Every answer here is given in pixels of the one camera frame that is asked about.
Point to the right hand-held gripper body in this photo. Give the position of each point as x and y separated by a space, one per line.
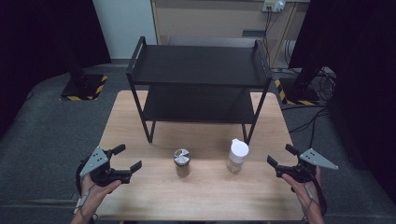
306 161

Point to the metal-lid glass spice jar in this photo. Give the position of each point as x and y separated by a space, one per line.
182 157

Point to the person's left hand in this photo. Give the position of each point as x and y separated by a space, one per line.
96 193

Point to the light wooden desk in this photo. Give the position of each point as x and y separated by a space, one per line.
202 21

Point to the black curtain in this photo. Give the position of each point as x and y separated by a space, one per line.
358 46

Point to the black two-tier metal shelf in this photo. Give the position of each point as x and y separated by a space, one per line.
199 65

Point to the person's right hand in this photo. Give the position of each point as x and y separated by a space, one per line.
300 189

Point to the white-lid glass jar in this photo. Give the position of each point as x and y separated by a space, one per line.
239 151

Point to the white power strip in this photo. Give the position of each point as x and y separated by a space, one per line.
274 5

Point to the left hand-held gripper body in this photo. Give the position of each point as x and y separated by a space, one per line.
95 161

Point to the black stand with striped base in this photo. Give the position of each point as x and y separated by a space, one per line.
82 87
299 90

